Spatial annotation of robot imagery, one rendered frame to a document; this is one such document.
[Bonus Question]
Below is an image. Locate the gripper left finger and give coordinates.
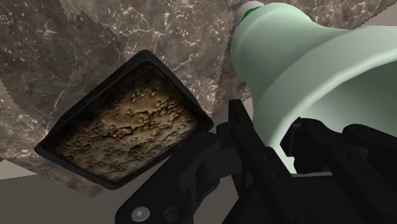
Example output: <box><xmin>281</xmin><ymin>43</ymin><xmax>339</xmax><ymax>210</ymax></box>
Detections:
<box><xmin>115</xmin><ymin>99</ymin><xmax>323</xmax><ymax>224</ymax></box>

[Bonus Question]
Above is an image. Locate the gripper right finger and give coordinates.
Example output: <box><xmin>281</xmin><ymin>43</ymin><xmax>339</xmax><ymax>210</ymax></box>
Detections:
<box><xmin>280</xmin><ymin>117</ymin><xmax>397</xmax><ymax>224</ymax></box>

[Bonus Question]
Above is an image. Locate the pale green cup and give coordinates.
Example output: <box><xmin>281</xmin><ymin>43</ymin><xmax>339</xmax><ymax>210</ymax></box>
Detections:
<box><xmin>228</xmin><ymin>0</ymin><xmax>397</xmax><ymax>174</ymax></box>

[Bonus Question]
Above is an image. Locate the black baking tray with crust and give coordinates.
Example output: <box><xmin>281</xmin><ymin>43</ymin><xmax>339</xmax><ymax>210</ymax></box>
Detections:
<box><xmin>34</xmin><ymin>49</ymin><xmax>215</xmax><ymax>191</ymax></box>

